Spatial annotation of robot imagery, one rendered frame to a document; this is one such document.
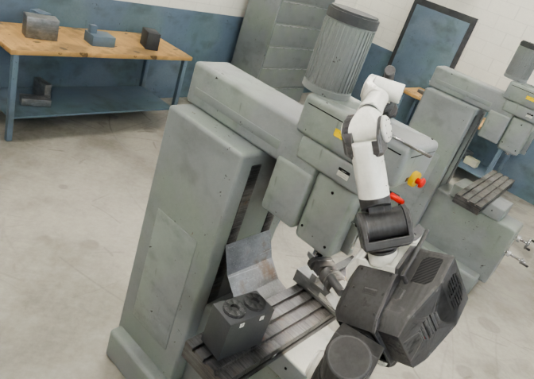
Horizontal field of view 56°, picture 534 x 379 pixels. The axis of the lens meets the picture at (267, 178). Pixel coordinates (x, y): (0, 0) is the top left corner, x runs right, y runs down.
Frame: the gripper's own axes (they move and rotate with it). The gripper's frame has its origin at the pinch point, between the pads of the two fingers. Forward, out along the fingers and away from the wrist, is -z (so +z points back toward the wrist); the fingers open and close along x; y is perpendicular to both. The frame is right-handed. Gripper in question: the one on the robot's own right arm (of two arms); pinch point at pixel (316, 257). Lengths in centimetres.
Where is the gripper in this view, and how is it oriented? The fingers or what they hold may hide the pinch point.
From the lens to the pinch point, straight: 218.1
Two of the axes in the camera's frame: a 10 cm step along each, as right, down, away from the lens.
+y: -2.9, 8.6, 4.2
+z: 3.7, 5.0, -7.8
